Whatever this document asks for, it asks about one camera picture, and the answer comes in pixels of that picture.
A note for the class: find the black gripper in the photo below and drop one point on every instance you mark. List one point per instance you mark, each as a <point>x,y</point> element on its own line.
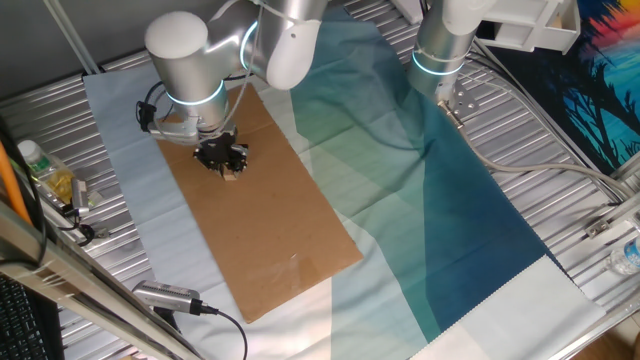
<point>219,147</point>

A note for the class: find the small wooden block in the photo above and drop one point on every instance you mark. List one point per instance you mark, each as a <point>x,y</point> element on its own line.
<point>230,176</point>

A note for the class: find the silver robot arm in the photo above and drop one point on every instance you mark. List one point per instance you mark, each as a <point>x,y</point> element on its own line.
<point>190,60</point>

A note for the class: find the brown cardboard sheet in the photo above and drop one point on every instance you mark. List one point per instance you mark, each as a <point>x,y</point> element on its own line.
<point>270,235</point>

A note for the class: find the plastic bottle with yellow liquid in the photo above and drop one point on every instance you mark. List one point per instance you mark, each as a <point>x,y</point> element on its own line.
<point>47,172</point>

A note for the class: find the thin aluminium pole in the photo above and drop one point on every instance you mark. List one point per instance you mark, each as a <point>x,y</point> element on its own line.
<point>72,37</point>

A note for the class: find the blue green patterned tablecloth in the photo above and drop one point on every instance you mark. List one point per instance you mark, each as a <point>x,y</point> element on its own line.
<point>425,225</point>

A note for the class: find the orange pole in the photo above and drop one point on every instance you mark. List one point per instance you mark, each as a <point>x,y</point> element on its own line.
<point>10,185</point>

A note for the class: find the black keyboard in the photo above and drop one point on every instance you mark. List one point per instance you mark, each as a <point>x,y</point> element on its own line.
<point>20,325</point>

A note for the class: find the white shelf unit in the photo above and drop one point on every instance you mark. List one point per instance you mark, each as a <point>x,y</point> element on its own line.
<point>530,25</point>

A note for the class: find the colourful sunset poster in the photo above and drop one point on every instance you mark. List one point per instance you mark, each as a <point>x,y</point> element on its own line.
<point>600,100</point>

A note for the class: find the clear water bottle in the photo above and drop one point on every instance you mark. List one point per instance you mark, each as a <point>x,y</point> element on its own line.
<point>625,257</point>

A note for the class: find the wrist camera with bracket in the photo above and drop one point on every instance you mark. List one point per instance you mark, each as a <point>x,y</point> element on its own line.
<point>172,134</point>

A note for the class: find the small metal bracket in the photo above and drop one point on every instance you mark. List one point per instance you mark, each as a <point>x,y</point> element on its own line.
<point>102,233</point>

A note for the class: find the small silver ribbed camera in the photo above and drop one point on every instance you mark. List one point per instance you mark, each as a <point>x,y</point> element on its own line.
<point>80,195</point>

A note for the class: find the silver camera on stand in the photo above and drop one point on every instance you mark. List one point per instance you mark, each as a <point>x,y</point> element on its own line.
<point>165,296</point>

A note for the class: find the aluminium frame beam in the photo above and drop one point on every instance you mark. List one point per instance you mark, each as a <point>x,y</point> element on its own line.
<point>100,300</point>

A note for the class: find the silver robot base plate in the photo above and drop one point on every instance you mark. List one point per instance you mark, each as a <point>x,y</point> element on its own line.
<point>460,102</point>

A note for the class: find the aluminium profile rail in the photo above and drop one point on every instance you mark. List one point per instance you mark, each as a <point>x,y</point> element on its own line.
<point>612,215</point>

